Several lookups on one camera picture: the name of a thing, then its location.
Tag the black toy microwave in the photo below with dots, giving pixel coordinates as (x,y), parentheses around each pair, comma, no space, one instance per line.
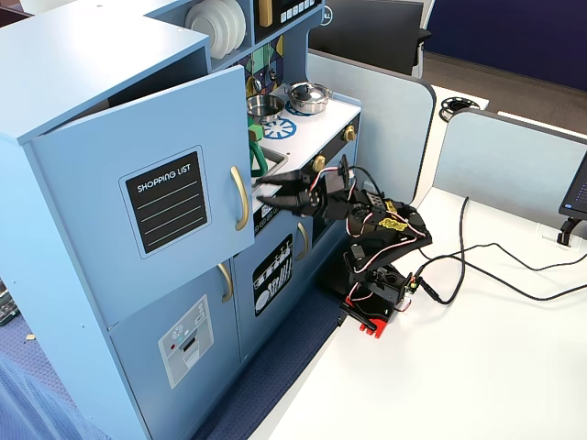
(293,23)

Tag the black Dell monitor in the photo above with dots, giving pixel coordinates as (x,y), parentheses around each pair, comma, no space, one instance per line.
(362,32)

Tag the hanging toy ladle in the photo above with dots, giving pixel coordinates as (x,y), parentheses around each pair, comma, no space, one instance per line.
(256,84)

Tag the green plastic pitcher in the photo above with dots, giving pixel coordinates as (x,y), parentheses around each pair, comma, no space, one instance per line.
(258,160)

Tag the blue ice dispenser fridge door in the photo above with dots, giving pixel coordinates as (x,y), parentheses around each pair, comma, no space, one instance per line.
(137,366)

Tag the steel pot lid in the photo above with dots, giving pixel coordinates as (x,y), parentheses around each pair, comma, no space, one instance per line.
(307,91)

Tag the steel toy pan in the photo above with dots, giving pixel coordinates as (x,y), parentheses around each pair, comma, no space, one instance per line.
(263,106)

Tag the dark computer monitor with text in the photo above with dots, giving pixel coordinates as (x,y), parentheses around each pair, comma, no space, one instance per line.
(577,192)

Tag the blue toy kitchen body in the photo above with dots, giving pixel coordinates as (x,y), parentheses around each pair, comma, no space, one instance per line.
(69,69)

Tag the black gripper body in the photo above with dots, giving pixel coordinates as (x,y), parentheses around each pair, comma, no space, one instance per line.
(304,189)

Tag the office chair with black armrest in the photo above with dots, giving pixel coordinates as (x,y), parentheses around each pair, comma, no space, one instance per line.
(423,36)

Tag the red robot base clamp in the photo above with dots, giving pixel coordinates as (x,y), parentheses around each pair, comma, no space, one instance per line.
(376,327)

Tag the small camera circuit board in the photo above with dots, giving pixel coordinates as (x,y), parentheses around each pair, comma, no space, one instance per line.
(344,167)

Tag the wide light blue desk partition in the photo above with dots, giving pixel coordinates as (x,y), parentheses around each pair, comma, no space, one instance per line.
(394,128)

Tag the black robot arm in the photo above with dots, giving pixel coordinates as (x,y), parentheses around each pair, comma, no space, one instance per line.
(390,238)

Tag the white toy sink basin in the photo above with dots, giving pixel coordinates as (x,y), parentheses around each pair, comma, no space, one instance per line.
(275,158)

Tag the light blue cloth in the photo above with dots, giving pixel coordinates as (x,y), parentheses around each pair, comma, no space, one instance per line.
(41,403)

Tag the white toy plate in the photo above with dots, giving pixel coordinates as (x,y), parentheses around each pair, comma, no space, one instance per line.
(224,27)
(241,20)
(199,20)
(234,23)

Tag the filament spool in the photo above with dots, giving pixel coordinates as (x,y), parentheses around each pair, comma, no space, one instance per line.
(451,107)

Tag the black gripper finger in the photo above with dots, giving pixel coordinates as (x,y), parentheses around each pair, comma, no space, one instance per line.
(282,202)
(284,179)

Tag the steel toy pot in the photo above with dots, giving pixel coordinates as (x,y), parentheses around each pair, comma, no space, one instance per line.
(312,107)

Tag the dark brown furniture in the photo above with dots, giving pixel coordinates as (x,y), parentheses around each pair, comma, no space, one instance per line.
(11,11)

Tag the black monitor stand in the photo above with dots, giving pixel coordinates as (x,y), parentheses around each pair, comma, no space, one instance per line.
(568,229)

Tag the blue shopping list cabinet door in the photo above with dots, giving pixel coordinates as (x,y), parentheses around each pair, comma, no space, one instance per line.
(82,206)

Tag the green wooden block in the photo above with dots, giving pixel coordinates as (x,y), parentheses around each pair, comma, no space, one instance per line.
(257,133)

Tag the gold stove knob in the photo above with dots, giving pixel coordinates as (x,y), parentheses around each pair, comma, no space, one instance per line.
(318,162)
(350,133)

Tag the blue dishwasher print door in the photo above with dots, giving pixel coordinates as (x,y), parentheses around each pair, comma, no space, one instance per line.
(245,330)

